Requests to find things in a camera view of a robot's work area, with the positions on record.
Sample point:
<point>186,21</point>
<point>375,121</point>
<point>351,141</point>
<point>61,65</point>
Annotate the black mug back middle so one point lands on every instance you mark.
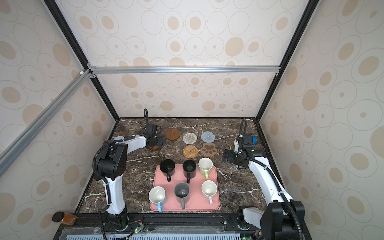
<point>190,170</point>

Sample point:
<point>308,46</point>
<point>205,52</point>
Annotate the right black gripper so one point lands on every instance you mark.
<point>231,159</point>

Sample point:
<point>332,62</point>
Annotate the white mug pink handle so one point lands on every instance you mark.
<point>209,190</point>

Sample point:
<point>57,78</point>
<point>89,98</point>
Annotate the blue lidded white jar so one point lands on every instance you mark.
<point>254,139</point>

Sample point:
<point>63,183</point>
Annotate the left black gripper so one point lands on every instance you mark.
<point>159,141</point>

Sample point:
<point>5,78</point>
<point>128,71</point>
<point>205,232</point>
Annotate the diagonal aluminium frame bar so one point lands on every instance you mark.
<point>26,137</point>

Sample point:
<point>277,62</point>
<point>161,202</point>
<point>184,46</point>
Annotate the black mug back left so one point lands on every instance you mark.
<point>167,167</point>

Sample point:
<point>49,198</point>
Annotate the brown wooden round coaster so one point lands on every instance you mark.
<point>155,148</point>

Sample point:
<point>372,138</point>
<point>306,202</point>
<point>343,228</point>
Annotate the multicolour woven round coaster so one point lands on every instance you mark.
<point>190,138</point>

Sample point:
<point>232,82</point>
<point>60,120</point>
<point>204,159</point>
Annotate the amber spice jar black cap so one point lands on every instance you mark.
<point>64,218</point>

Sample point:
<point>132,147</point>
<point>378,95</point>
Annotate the dark brown round coaster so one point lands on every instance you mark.
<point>172,134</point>

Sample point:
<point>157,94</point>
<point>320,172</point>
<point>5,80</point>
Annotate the horizontal aluminium frame bar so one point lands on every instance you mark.
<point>185,69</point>

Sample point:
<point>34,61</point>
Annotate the grey mug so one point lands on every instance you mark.
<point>182,193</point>

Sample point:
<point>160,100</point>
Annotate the blue woven round coaster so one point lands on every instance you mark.
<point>208,137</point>

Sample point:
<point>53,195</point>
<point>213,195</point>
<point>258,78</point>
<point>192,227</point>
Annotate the white mug blue handle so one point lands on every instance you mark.
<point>158,197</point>

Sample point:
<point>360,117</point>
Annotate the rattan woven round coaster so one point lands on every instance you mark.
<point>190,152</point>

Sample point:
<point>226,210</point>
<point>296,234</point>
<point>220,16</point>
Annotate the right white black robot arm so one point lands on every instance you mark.
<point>283,219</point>

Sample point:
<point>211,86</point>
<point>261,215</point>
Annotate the black mug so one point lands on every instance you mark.
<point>190,170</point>
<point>167,167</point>

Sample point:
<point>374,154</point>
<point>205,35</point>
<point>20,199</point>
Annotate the cork paw print coaster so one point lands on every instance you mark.
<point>209,150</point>

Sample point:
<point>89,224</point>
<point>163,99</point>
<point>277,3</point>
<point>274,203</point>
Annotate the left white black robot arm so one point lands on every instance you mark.
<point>109,165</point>

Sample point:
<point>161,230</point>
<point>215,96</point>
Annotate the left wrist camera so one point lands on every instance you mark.
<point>151,130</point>

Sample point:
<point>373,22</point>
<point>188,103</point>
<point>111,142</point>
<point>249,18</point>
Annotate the pink tray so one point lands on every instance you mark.
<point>197,202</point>

